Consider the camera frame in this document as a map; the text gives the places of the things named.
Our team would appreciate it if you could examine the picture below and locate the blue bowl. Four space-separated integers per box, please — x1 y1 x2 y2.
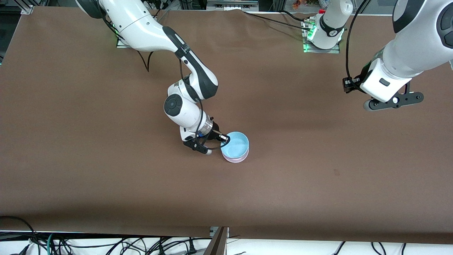
220 131 250 159

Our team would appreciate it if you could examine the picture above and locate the pink bowl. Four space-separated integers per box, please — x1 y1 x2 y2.
224 149 249 164

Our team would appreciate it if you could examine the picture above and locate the brown table cover sheet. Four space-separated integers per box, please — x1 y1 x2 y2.
0 7 453 244

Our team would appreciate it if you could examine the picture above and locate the brown wooden beam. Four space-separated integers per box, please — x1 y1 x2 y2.
203 227 229 255

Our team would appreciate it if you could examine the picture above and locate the grey power strip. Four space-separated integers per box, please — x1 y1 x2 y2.
207 0 259 11

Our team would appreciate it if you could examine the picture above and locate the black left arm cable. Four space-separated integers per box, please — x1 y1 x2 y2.
345 0 371 84

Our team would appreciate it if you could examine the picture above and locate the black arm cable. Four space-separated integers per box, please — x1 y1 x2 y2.
103 18 227 150
345 0 371 84

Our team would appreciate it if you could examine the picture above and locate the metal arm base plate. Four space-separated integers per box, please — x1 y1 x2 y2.
116 35 142 49
303 19 341 54

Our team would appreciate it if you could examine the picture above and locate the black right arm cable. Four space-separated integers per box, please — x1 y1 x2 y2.
103 18 227 150

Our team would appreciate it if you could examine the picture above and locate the long black table cable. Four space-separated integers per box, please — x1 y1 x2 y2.
242 11 312 30

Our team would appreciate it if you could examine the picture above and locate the black cable with plug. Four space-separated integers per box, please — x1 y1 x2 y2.
149 237 213 255

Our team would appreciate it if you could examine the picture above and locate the black looped floor cable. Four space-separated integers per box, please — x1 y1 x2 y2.
0 216 38 255

